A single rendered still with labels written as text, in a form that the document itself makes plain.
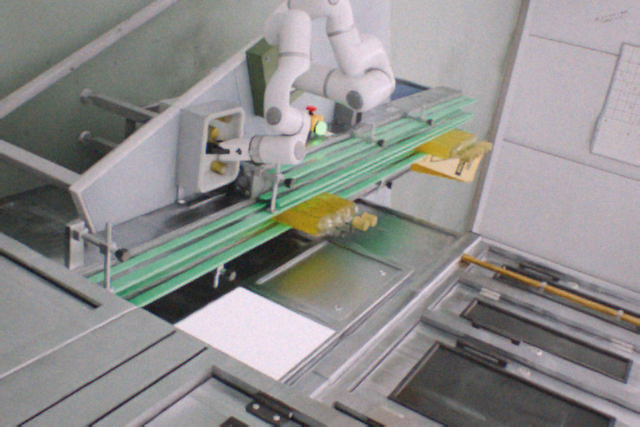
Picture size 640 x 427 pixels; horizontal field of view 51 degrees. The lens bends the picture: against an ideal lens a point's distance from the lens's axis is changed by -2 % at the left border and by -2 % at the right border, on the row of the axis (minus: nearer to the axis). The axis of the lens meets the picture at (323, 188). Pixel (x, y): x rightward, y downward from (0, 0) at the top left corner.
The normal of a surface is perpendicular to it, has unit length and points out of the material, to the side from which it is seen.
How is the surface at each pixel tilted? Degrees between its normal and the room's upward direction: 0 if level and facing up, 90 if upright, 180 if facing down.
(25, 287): 90
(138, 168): 0
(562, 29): 90
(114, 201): 0
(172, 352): 90
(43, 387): 90
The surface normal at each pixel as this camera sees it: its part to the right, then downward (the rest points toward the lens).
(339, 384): 0.15, -0.92
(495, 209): -0.51, 0.24
